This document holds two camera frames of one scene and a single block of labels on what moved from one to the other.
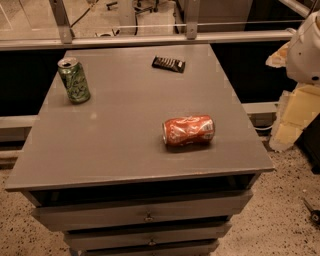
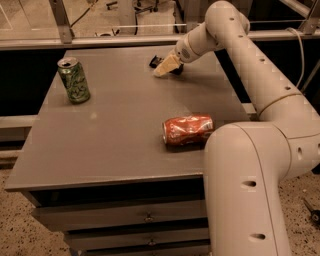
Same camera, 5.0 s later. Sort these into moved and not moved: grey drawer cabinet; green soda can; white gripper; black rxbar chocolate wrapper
Moved: white gripper
Not moved: black rxbar chocolate wrapper; green soda can; grey drawer cabinet
